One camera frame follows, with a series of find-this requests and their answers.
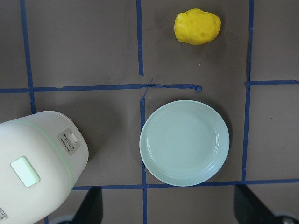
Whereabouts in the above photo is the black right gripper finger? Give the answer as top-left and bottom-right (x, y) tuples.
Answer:
(234, 185), (280, 224)

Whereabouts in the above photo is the white rice cooker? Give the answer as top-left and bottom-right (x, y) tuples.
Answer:
(0, 111), (89, 224)

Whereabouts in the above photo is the light green plate right side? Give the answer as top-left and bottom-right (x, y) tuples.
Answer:
(139, 100), (230, 187)

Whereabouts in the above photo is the yellow toy potato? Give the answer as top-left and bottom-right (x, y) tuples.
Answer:
(173, 8), (221, 45)

